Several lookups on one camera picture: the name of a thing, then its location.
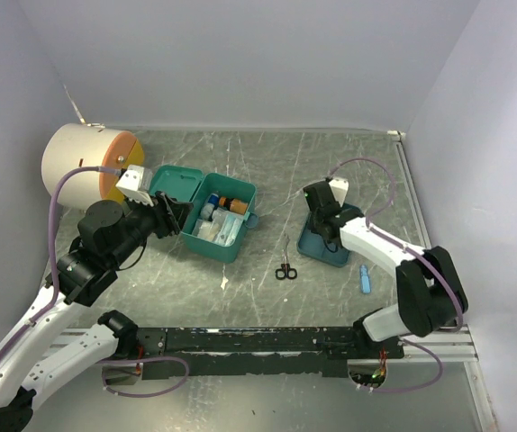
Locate blue plastic clip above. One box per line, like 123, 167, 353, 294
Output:
359, 265, 372, 294

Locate teal medicine kit box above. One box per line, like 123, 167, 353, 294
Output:
150, 165, 258, 264

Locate aluminium frame rail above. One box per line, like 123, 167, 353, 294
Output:
388, 130, 499, 431

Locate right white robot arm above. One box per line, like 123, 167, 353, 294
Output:
303, 179, 468, 358

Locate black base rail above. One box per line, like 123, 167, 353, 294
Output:
113, 325, 404, 380

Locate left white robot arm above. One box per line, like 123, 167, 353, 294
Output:
0, 192, 193, 431

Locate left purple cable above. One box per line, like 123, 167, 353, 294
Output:
0, 165, 191, 399

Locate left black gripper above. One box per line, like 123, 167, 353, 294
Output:
108, 187, 194, 266

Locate white cylinder drum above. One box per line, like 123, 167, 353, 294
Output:
41, 123, 144, 211

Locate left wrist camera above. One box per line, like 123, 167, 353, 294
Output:
115, 165, 155, 207

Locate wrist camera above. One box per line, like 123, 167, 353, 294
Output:
329, 176, 349, 207
115, 165, 155, 207

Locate silver foil packets bag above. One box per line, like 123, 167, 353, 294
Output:
192, 219, 222, 242

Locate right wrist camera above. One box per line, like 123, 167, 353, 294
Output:
329, 176, 349, 207

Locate black handled scissors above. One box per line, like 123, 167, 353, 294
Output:
275, 234, 298, 280

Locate blue white card packet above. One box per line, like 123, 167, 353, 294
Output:
213, 209, 243, 247

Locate brown medicine bottle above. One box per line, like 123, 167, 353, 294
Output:
219, 196, 249, 215

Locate dark teal divider tray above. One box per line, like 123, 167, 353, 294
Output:
296, 212, 350, 268

